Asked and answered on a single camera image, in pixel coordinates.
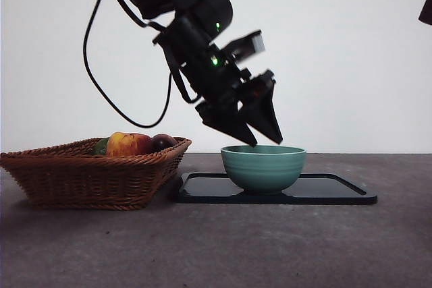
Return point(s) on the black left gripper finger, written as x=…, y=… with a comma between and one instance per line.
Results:
x=229, y=122
x=263, y=116

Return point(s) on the black rectangular tray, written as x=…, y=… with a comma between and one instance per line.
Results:
x=324, y=192

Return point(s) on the dark red plum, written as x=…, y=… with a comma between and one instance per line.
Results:
x=163, y=143

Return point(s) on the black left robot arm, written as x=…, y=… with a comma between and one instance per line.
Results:
x=189, y=35

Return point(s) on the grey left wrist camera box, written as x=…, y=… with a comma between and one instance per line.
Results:
x=258, y=42

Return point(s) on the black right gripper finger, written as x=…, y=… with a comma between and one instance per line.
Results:
x=427, y=8

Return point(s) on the green fruit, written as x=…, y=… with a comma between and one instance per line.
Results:
x=100, y=147

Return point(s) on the red and yellow apple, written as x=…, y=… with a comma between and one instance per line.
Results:
x=126, y=144

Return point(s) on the teal ceramic bowl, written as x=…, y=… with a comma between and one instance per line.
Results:
x=263, y=171

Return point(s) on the brown wicker basket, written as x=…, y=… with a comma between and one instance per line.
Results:
x=87, y=180

